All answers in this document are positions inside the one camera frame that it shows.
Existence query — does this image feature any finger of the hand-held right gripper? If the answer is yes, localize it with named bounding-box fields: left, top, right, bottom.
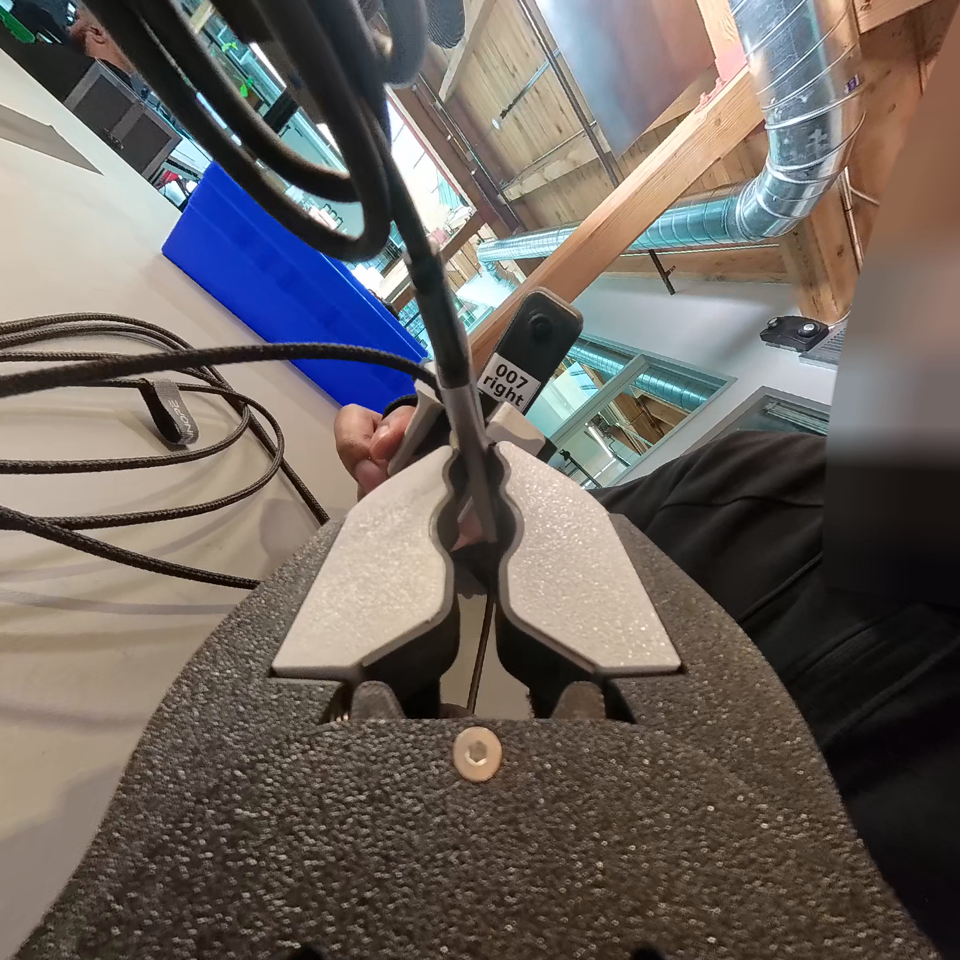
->
left=484, top=403, right=546, bottom=456
left=384, top=378, right=453, bottom=479

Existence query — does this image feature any black smooth cable bundle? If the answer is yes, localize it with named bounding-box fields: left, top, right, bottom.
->
left=82, top=0, right=474, bottom=391

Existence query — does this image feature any person's black jacket torso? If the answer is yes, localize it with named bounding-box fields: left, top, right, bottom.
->
left=738, top=431, right=960, bottom=957

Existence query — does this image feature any wooden post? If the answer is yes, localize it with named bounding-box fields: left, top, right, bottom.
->
left=468, top=63, right=766, bottom=361

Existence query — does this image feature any grey table cable slot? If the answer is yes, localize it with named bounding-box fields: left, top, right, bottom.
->
left=0, top=101, right=103, bottom=176

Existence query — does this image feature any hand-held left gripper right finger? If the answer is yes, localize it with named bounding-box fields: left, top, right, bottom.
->
left=491, top=441, right=684, bottom=682

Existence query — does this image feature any small metal air duct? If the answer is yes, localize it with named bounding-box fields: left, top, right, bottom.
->
left=570, top=335, right=732, bottom=406

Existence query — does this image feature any blue plastic bin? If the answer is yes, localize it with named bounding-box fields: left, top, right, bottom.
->
left=161, top=161, right=429, bottom=410

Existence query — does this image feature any silver usb hub with cable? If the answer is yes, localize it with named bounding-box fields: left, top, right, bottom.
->
left=442, top=381, right=502, bottom=715

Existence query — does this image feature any person's right hand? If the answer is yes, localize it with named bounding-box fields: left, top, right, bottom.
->
left=333, top=401, right=419, bottom=502

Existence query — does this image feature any black braided cable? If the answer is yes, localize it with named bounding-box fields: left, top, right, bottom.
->
left=0, top=313, right=444, bottom=590

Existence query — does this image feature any large metal air duct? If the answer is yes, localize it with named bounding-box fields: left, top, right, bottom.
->
left=476, top=0, right=870, bottom=265

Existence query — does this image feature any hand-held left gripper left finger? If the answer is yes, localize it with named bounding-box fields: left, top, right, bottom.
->
left=271, top=442, right=470, bottom=702

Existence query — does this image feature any person's right forearm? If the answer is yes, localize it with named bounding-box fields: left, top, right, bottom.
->
left=588, top=429, right=830, bottom=601

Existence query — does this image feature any dark grey cabinet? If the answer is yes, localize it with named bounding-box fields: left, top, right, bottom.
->
left=63, top=61, right=183, bottom=183

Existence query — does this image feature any black ceiling device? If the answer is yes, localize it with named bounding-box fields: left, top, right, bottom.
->
left=759, top=316, right=831, bottom=354

